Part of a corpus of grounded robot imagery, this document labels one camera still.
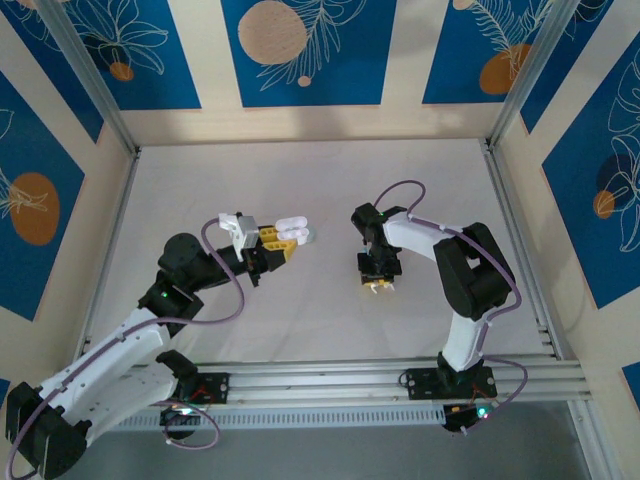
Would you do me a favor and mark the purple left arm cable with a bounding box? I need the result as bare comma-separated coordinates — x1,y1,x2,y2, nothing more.
7,218,246,480

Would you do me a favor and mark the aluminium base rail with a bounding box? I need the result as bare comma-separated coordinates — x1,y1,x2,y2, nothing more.
192,355,589,405

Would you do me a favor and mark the white charging case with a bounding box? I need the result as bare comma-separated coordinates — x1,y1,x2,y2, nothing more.
276,215,312,247

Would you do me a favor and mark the grey slotted cable duct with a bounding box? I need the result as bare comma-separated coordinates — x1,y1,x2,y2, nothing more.
92,403,449,431

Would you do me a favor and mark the aluminium frame rail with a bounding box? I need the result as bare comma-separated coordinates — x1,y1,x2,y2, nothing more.
479,139,609,480
29,144,144,480

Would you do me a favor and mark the black controller board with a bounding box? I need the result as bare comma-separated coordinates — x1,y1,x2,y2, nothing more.
442,402,496,435
159,404,201,441

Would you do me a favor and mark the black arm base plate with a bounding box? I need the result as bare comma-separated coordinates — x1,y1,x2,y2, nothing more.
177,372,231,405
399,367,496,401

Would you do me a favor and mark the aluminium frame post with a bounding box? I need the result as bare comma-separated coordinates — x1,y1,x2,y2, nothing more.
35,0,142,157
485,0,615,154

